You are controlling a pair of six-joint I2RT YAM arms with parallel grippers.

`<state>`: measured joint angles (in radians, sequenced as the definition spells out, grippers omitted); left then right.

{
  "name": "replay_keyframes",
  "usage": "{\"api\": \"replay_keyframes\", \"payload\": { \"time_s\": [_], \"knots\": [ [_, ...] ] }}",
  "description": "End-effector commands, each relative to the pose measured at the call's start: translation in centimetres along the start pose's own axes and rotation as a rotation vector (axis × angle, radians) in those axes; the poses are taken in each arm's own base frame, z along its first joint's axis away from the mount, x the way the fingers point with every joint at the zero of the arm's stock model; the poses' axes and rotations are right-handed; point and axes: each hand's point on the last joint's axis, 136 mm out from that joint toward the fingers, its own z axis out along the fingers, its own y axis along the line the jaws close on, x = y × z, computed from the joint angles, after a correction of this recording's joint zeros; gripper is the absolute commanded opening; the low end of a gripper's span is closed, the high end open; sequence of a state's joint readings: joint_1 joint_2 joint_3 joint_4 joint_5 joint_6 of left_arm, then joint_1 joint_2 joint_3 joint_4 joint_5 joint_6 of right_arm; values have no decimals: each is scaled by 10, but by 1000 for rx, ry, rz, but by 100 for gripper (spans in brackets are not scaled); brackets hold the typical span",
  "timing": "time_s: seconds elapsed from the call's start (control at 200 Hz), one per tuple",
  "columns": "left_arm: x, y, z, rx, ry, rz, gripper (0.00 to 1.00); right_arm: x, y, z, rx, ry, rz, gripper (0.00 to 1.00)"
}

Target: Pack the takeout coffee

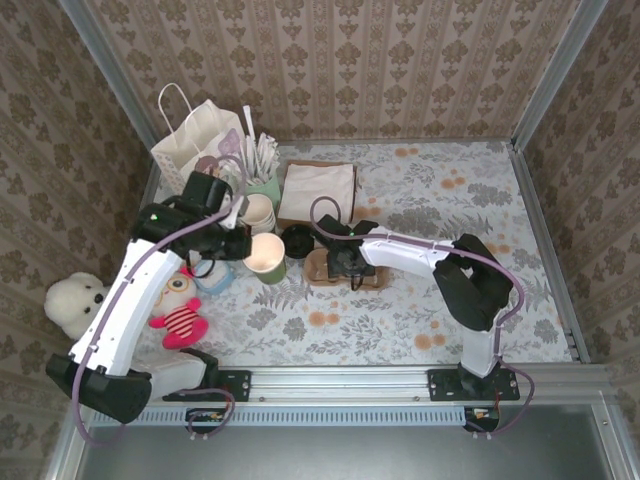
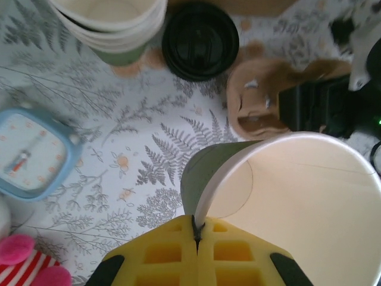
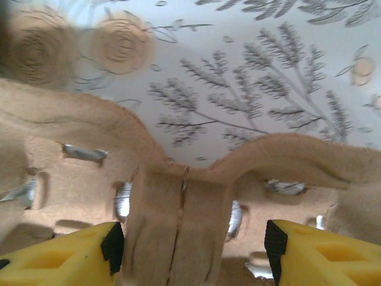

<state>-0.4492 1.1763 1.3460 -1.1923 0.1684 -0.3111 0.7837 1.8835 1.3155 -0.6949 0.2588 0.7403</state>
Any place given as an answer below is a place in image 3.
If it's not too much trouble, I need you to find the brown pulp cup carrier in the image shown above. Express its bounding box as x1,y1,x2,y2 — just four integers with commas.
0,77,381,286

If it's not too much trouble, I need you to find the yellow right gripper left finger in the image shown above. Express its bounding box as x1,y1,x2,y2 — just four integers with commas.
0,222,124,286

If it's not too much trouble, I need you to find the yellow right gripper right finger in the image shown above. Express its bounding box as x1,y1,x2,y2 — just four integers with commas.
264,219,381,286

